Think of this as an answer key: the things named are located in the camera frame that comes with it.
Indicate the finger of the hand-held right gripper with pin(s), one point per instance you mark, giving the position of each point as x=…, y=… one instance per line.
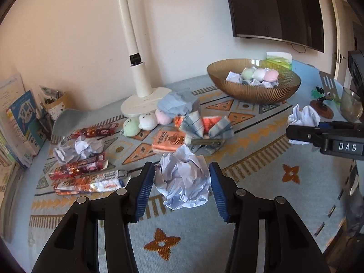
x=327, y=125
x=301, y=135

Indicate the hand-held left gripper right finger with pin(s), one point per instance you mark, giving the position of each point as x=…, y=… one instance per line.
x=217, y=193

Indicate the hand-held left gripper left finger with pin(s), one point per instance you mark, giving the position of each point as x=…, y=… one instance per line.
x=143, y=193

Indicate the red and white long box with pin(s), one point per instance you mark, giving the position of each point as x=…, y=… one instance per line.
x=91, y=184

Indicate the grey plaid cloth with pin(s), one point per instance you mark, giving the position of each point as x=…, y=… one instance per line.
x=221, y=135

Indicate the brown ribbed bowl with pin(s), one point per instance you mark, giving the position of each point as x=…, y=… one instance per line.
x=256, y=93

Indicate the green round plush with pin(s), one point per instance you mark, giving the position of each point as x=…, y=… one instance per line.
x=248, y=74
x=131, y=127

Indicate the pink round plush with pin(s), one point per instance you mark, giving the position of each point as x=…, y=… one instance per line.
x=272, y=74
x=164, y=117

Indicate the orange packet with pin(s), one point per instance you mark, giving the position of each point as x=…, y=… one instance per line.
x=210, y=122

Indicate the white round plush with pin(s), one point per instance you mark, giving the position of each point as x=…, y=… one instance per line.
x=148, y=121
x=259, y=74

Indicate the figurine on brown round base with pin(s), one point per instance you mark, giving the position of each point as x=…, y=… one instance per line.
x=322, y=106

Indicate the clear glass cup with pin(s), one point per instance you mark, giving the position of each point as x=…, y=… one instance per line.
x=351, y=105

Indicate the grey slotted metal stand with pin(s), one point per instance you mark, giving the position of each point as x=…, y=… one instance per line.
x=330, y=84

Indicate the patterned woven table mat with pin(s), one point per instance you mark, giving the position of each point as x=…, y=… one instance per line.
x=199, y=233

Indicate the metal clip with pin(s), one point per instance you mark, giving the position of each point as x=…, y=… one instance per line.
x=206, y=142

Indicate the green and white tissue pack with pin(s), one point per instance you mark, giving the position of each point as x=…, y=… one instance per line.
x=280, y=59

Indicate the white door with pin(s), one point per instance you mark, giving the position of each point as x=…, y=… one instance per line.
x=345, y=28

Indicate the black mesh pen holder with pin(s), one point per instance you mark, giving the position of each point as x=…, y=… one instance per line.
x=47, y=126

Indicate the white desk lamp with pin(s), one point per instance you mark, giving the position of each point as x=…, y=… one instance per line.
x=139, y=74

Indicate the teal bookend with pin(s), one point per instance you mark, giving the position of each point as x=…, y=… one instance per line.
x=38, y=136

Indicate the brown stationery box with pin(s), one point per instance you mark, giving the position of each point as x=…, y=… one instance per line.
x=58, y=108

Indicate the stack of flat booklets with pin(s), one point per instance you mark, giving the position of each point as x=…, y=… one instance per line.
x=8, y=199

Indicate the printed card sheet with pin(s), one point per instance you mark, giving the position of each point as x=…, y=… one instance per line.
x=49, y=92

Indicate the row of upright books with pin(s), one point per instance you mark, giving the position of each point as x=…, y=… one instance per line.
x=20, y=125

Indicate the black wall television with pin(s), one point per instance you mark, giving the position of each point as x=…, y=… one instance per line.
x=273, y=5

